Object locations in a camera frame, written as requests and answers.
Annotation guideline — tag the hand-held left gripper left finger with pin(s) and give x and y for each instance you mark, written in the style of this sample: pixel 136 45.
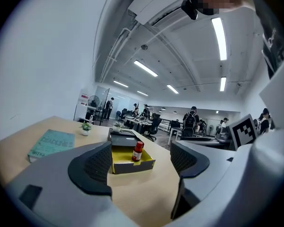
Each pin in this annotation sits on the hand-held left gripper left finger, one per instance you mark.
pixel 61 197

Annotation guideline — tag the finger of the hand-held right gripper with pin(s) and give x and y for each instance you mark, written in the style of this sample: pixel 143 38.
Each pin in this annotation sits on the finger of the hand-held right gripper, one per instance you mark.
pixel 196 138

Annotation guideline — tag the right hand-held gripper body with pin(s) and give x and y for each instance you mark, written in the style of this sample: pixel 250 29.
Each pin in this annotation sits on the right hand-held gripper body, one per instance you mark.
pixel 243 132

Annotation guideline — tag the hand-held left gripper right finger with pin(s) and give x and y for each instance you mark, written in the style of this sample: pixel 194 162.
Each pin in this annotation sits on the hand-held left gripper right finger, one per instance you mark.
pixel 203 169

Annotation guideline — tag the red bottle with white cap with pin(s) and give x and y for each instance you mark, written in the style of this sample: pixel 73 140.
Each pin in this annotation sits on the red bottle with white cap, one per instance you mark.
pixel 137 151

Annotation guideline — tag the grey box with yellow interior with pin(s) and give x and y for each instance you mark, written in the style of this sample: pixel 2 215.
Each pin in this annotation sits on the grey box with yellow interior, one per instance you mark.
pixel 123 154

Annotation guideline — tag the black backpack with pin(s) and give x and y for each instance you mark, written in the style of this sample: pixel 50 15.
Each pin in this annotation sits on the black backpack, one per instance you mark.
pixel 190 120

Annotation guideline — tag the white office desk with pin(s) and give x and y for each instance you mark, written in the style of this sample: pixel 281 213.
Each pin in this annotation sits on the white office desk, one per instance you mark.
pixel 175 131

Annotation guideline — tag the black office chair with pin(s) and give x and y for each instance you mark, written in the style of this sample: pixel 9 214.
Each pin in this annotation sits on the black office chair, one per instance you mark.
pixel 153 126

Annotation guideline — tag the ceiling strip light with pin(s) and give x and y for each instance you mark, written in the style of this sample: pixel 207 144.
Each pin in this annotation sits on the ceiling strip light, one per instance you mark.
pixel 142 93
pixel 120 84
pixel 145 68
pixel 223 84
pixel 219 39
pixel 172 89

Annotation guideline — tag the teal book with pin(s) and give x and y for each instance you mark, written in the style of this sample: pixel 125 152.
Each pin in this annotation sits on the teal book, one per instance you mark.
pixel 52 143

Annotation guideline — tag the white meeting table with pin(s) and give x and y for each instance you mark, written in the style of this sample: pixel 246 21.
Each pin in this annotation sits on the white meeting table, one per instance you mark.
pixel 138 123

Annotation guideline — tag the small potted plant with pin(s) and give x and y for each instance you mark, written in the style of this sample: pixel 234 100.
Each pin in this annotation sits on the small potted plant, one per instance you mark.
pixel 117 126
pixel 86 128

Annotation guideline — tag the person's black printed shirt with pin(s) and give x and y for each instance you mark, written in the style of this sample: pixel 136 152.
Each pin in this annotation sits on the person's black printed shirt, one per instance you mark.
pixel 274 44

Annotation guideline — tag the white cabinet red label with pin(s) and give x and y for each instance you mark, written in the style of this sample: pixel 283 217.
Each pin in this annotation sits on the white cabinet red label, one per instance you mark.
pixel 81 103

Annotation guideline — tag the black standing fan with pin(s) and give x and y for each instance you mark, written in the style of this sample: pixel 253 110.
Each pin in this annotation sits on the black standing fan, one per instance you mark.
pixel 93 101

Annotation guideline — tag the round ceiling smoke detector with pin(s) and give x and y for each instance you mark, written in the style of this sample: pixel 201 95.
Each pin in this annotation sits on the round ceiling smoke detector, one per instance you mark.
pixel 144 47

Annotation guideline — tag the white ceiling pipes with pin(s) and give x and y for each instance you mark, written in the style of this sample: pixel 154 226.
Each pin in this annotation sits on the white ceiling pipes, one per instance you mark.
pixel 113 53

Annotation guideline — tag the black head-mounted camera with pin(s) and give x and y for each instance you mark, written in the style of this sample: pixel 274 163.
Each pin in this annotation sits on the black head-mounted camera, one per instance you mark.
pixel 190 9

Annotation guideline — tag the white wall air conditioner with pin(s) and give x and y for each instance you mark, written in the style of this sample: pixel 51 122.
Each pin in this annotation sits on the white wall air conditioner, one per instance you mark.
pixel 153 3

